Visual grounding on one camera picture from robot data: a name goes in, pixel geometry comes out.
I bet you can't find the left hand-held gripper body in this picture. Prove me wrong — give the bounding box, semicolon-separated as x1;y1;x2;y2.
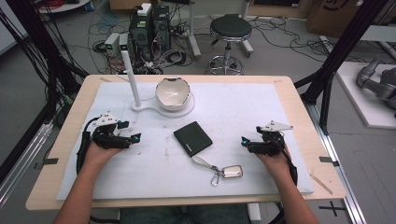
91;111;131;149

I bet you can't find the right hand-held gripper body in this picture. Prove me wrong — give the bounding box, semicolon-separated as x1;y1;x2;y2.
247;119;294;158

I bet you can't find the person's left hand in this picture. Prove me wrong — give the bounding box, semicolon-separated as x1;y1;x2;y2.
83;141;123;172

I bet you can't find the person's right hand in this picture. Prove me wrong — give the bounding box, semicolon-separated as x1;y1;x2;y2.
255;146;294;181

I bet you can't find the white table mat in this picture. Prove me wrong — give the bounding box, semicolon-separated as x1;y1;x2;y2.
55;81;315;202

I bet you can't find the white stand with pole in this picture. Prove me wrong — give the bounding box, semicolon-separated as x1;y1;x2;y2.
120;49;196;119

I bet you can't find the wooden table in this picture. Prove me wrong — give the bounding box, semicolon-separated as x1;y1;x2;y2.
25;74;347;212

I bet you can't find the black wallet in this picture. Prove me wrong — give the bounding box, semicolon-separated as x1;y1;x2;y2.
173;120;214;158

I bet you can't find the white ceramic bowl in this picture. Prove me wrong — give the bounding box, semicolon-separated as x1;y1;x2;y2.
155;77;191;113

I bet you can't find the black tape strip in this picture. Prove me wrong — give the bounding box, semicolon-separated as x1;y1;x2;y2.
33;157;60;171
318;156;341;168

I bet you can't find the small white box device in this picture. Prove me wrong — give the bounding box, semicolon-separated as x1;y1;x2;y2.
119;33;130;52
104;32;121;54

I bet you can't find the black computer tower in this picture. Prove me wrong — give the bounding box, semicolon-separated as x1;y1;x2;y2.
151;4;172;52
128;8;154;63

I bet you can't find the black tape cross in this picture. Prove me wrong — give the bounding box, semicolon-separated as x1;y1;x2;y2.
318;200;347;217

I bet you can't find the white floor platform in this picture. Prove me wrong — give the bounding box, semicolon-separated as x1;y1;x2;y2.
335;61;396;131

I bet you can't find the black round stool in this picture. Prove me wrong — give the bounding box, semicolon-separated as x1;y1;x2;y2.
206;13;254;77

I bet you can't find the cardboard box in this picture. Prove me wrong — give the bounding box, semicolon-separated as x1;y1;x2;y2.
305;0;396;39

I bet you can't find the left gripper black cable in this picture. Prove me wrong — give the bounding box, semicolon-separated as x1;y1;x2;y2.
76;116;101;175

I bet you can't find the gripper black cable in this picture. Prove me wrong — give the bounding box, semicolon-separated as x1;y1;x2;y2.
278;136;299;188
76;116;101;175

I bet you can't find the key fob with strap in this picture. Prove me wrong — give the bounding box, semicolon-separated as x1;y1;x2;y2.
190;155;245;188

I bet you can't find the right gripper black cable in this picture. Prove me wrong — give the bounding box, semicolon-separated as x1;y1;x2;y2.
278;136;299;188

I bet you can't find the aluminium rail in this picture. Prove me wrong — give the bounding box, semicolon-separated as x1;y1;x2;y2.
0;122;54;208
304;102;368;224

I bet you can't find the black floor cable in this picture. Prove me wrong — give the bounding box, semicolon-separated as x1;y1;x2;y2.
248;15;368;64

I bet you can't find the black metal frame post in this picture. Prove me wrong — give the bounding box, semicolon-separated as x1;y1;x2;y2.
0;0;90;104
293;0;390;136

